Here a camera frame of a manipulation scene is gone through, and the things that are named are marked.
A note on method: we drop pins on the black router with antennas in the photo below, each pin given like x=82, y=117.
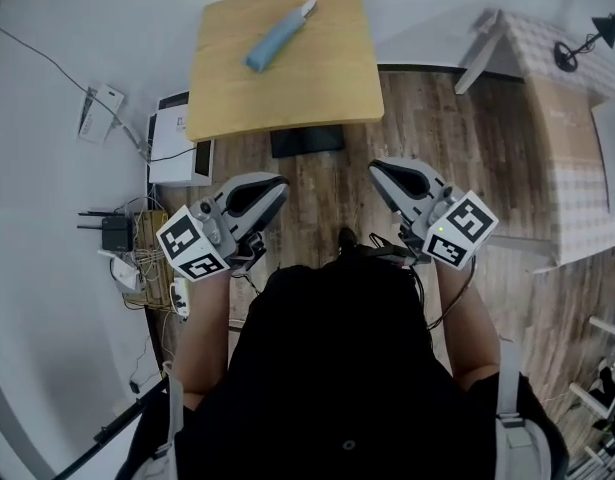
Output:
x=117, y=233

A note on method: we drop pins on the black table base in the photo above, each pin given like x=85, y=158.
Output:
x=307, y=140

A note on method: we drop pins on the person's left forearm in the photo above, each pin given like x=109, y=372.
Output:
x=204, y=333

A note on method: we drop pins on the black desk lamp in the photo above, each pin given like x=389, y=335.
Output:
x=604, y=25

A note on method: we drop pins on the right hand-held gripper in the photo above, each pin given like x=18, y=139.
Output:
x=457, y=238

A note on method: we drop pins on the white wall-mounted device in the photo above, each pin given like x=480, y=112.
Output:
x=99, y=113

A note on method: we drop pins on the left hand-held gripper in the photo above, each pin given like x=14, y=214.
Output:
x=192, y=240

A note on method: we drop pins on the white rack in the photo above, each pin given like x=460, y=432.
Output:
x=594, y=400

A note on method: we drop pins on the wooden table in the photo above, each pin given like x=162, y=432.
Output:
x=287, y=93

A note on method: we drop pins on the white power adapter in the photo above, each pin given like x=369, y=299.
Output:
x=124, y=274

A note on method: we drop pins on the brown cardboard box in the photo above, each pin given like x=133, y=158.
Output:
x=567, y=133

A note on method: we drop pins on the white box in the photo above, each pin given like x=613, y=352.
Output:
x=172, y=138

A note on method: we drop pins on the person's black shoe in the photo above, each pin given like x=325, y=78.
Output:
x=347, y=238

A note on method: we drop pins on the person's black-clothed torso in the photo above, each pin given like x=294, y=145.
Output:
x=337, y=368

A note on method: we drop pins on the blue umbrella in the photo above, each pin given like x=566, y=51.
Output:
x=274, y=43

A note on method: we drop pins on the black waist-mounted device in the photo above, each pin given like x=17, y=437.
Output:
x=389, y=251

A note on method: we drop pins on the white power strip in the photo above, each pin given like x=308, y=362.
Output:
x=180, y=298

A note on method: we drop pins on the person's right forearm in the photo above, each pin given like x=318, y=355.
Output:
x=469, y=338

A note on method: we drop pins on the black tripod leg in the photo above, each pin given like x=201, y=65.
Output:
x=112, y=428

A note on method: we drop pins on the checkered cloth-covered table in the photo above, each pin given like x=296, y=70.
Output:
x=552, y=53

